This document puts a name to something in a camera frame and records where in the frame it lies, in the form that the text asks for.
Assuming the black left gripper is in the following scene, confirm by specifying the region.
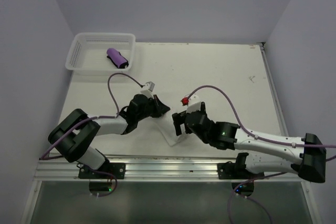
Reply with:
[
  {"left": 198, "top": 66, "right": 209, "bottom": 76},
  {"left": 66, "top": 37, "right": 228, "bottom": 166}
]
[{"left": 136, "top": 94, "right": 170, "bottom": 121}]

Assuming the white towel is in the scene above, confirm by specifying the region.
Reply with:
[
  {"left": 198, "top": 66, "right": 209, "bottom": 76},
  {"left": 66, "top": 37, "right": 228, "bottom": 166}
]
[{"left": 153, "top": 109, "right": 188, "bottom": 147}]

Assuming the purple and black towel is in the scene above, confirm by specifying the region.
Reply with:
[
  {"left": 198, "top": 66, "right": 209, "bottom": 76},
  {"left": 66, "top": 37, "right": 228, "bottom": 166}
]
[{"left": 107, "top": 48, "right": 129, "bottom": 69}]

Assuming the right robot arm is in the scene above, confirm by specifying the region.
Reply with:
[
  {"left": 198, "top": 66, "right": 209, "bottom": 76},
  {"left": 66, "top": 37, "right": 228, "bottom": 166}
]
[{"left": 172, "top": 102, "right": 327, "bottom": 183}]

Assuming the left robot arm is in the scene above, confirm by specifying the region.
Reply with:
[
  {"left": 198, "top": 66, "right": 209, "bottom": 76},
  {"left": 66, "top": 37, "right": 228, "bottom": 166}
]
[{"left": 48, "top": 94, "right": 170, "bottom": 178}]

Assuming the white plastic basket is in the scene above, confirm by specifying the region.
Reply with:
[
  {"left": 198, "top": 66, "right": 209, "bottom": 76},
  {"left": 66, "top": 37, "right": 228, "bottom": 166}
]
[{"left": 65, "top": 33, "right": 136, "bottom": 76}]

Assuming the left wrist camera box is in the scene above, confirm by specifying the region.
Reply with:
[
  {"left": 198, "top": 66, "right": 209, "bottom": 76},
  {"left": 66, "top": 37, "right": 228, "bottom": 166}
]
[{"left": 140, "top": 81, "right": 155, "bottom": 99}]

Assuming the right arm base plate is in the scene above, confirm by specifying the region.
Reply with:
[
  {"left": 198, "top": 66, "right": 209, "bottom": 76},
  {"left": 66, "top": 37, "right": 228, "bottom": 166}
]
[{"left": 217, "top": 162, "right": 265, "bottom": 179}]

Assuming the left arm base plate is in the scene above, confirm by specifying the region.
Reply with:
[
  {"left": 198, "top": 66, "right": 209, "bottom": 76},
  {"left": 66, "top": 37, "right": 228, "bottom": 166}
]
[{"left": 77, "top": 162, "right": 126, "bottom": 179}]

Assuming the aluminium mounting rail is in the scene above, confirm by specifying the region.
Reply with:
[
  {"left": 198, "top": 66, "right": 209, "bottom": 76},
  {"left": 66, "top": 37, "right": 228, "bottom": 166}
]
[{"left": 34, "top": 157, "right": 310, "bottom": 183}]

